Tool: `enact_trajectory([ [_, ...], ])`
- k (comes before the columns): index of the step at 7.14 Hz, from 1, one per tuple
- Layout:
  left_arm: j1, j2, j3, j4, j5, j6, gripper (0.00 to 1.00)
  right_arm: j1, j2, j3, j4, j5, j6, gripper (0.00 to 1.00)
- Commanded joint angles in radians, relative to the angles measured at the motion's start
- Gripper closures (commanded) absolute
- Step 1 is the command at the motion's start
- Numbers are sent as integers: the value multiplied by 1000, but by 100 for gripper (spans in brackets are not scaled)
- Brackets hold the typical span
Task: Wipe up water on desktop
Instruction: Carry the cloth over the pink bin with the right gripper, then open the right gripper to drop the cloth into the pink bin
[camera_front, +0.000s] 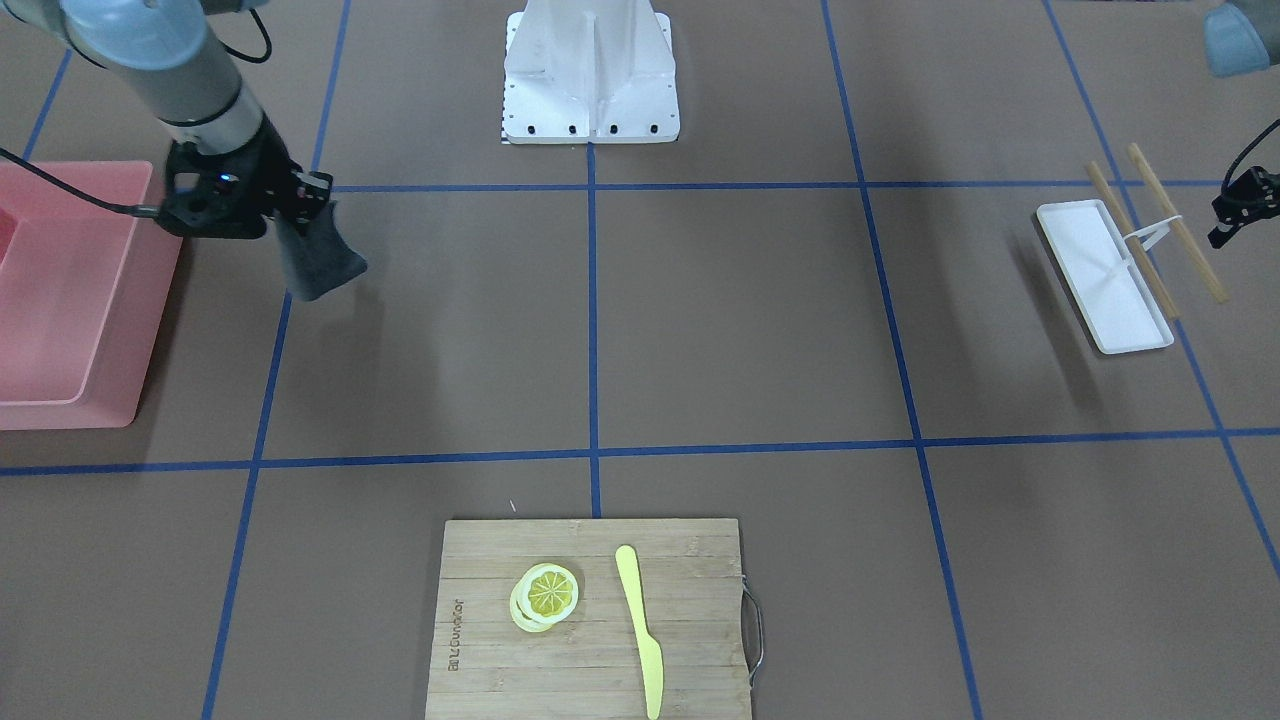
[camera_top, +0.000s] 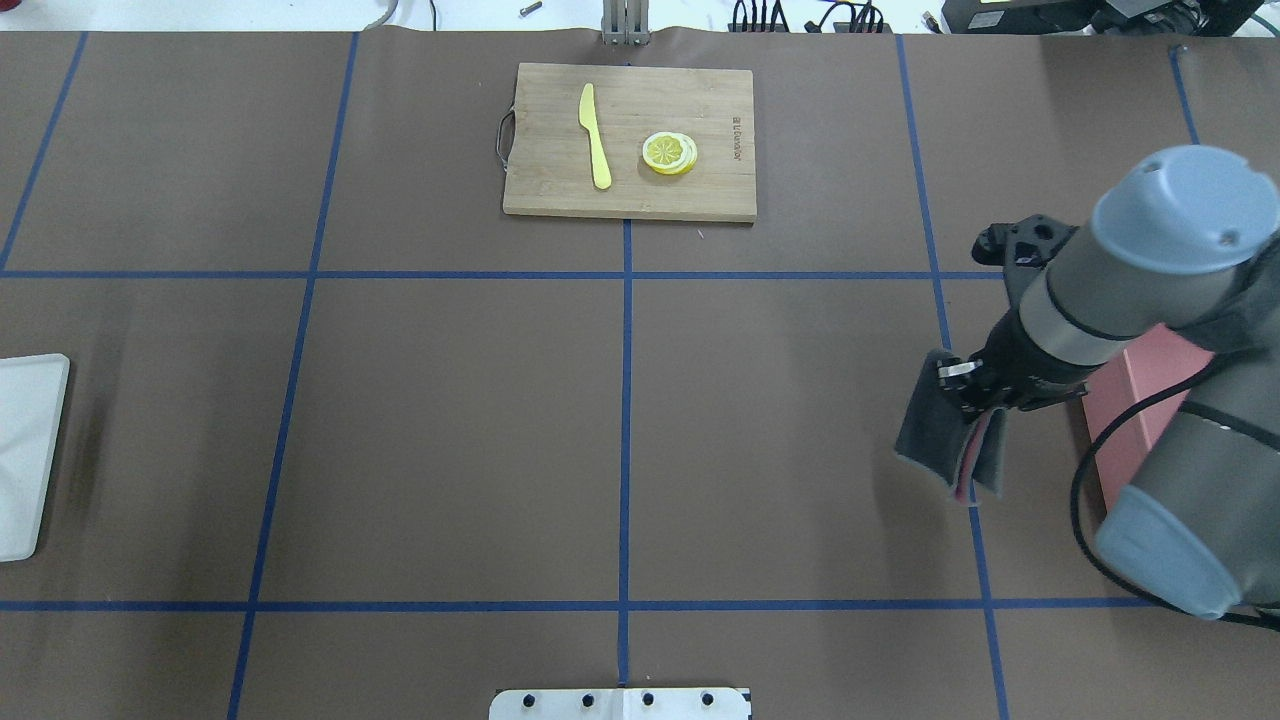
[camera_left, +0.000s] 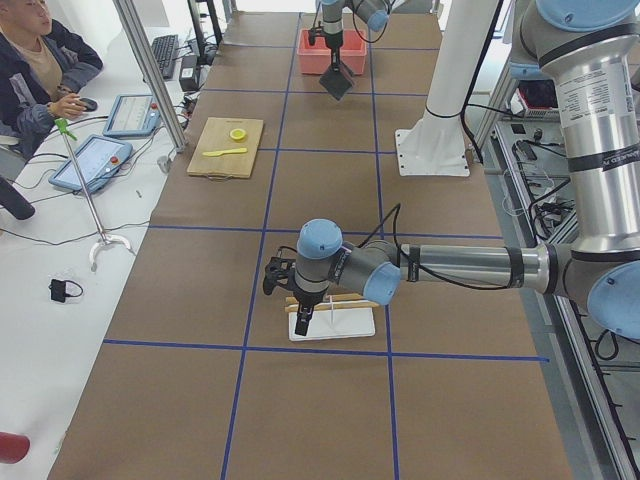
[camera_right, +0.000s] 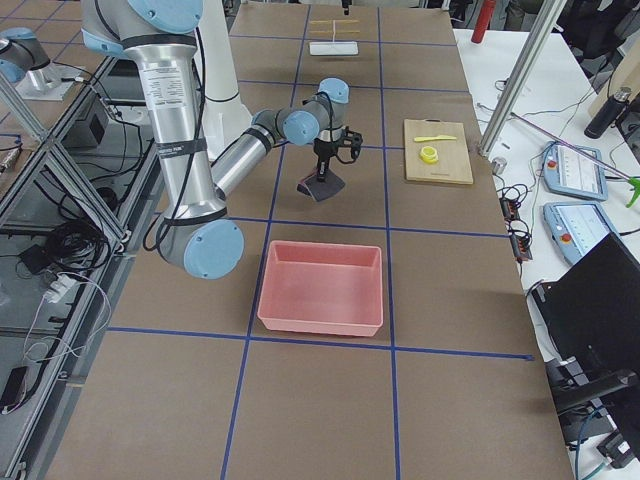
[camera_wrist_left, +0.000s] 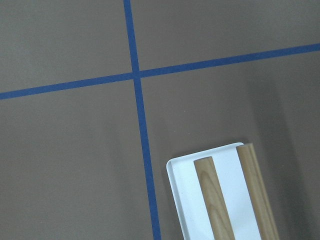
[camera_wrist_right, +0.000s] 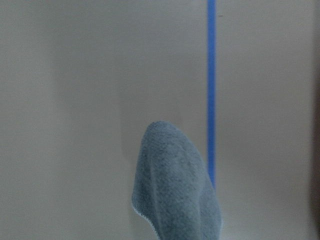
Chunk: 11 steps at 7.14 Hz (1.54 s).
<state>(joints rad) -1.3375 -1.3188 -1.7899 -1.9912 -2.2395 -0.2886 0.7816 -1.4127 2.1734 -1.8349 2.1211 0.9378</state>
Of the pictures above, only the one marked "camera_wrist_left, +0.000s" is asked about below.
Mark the wooden rod far side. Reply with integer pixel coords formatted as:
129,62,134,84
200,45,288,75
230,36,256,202
236,143,280,240

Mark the white rectangular tray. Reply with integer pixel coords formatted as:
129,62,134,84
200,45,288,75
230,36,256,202
166,142,261,240

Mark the wooden rod near tray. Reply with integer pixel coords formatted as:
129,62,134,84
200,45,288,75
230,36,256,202
193,156,235,240

